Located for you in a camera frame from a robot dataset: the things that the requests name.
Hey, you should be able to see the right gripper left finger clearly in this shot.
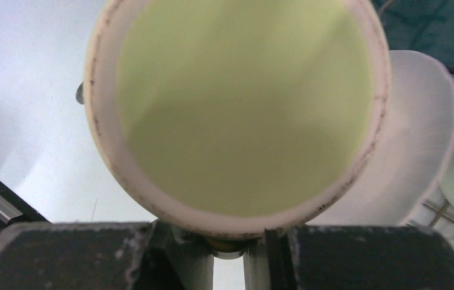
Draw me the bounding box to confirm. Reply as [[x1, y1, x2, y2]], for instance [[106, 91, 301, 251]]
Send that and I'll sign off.
[[0, 221, 213, 289]]

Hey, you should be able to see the yellow-green mug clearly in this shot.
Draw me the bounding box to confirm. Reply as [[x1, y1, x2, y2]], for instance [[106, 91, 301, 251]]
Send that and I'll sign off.
[[83, 1, 391, 250]]

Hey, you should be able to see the white scalloped plate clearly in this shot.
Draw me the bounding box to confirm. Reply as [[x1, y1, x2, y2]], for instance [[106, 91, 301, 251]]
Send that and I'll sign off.
[[310, 50, 454, 225]]

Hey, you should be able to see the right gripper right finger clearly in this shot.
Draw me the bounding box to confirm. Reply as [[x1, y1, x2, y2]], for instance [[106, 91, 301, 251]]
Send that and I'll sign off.
[[243, 226, 454, 289]]

